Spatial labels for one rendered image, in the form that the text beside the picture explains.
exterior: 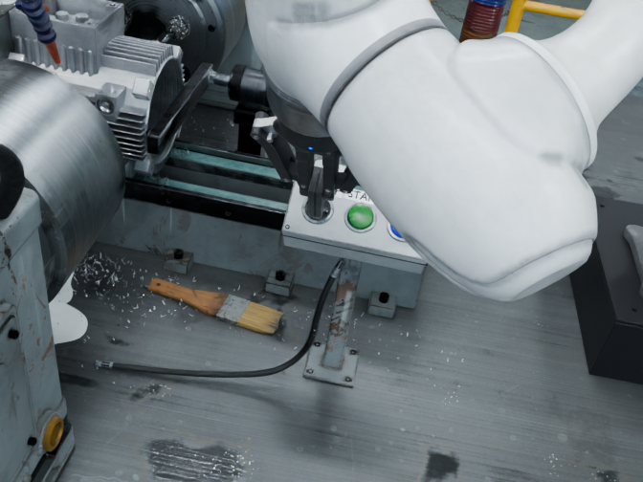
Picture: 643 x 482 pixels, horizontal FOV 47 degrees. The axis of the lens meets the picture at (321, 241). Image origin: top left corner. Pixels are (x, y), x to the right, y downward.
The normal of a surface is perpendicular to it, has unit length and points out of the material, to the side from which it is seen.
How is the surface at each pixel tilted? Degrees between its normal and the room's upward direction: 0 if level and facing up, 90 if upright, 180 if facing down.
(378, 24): 38
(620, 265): 2
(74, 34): 90
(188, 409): 0
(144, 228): 90
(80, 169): 62
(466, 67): 25
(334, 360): 90
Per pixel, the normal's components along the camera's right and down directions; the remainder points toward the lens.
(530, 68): 0.00, -0.39
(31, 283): 0.98, 0.20
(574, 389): 0.13, -0.79
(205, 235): -0.17, 0.58
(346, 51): -0.35, 0.16
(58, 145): 0.80, -0.39
